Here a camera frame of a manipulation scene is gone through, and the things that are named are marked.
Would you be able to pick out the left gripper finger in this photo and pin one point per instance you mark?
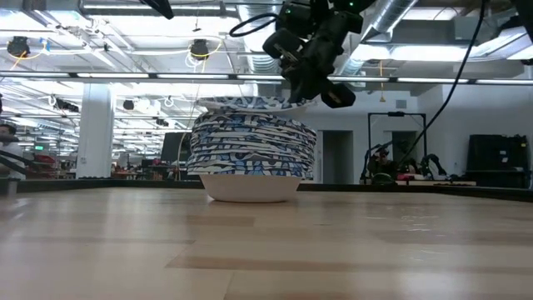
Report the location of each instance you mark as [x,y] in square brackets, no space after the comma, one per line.
[160,9]

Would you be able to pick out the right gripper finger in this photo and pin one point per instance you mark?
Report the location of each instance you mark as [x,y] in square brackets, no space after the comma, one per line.
[338,96]
[305,91]

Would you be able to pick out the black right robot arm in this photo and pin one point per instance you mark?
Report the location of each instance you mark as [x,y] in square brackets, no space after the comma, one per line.
[297,14]

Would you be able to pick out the long ceiling light strip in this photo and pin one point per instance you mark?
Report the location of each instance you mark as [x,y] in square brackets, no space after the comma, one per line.
[112,76]

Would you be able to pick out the white square pillar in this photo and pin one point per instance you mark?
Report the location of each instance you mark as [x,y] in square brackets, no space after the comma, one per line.
[96,133]

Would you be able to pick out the black equipment cases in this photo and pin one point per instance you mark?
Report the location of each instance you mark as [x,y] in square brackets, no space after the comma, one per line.
[497,158]

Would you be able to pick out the person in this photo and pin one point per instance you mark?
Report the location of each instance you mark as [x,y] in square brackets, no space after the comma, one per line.
[10,154]

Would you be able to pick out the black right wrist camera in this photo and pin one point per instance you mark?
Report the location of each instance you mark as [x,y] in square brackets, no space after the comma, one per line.
[280,43]

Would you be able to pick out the corrugated silver vertical duct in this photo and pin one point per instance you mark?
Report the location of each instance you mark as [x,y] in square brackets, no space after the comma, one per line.
[262,64]

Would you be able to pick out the black ceiling camera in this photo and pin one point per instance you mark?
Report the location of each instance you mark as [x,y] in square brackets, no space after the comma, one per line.
[18,46]
[200,49]

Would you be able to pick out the black metal gantry frame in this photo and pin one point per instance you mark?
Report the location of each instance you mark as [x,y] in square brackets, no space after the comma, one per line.
[395,113]

